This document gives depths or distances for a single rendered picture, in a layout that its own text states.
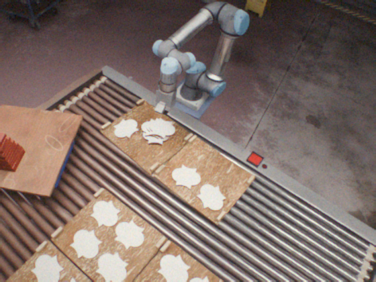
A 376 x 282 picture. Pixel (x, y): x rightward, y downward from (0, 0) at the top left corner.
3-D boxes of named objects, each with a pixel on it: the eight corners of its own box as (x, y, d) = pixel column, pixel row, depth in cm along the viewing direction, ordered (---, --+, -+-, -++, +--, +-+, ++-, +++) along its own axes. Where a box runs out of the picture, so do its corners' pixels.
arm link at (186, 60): (180, 45, 147) (165, 53, 141) (198, 56, 143) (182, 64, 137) (178, 58, 153) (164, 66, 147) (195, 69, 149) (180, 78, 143)
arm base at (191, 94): (184, 82, 207) (186, 71, 199) (205, 90, 204) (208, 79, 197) (175, 95, 197) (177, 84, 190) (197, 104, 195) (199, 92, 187)
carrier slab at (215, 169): (195, 137, 177) (195, 135, 176) (254, 178, 163) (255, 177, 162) (153, 176, 159) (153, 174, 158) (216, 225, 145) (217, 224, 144)
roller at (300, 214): (98, 82, 205) (97, 77, 201) (372, 258, 144) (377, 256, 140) (92, 86, 202) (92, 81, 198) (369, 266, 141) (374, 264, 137)
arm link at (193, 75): (192, 73, 199) (195, 56, 188) (208, 83, 194) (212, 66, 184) (180, 80, 192) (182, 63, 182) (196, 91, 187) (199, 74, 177)
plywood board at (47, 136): (3, 106, 167) (2, 104, 165) (83, 117, 166) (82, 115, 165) (-42, 180, 136) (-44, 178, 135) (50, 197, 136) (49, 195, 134)
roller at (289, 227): (87, 90, 200) (86, 85, 196) (366, 274, 138) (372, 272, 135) (82, 95, 197) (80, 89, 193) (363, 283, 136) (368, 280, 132)
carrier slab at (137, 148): (144, 101, 191) (144, 99, 190) (194, 137, 177) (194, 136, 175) (100, 132, 174) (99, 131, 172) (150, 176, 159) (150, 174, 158)
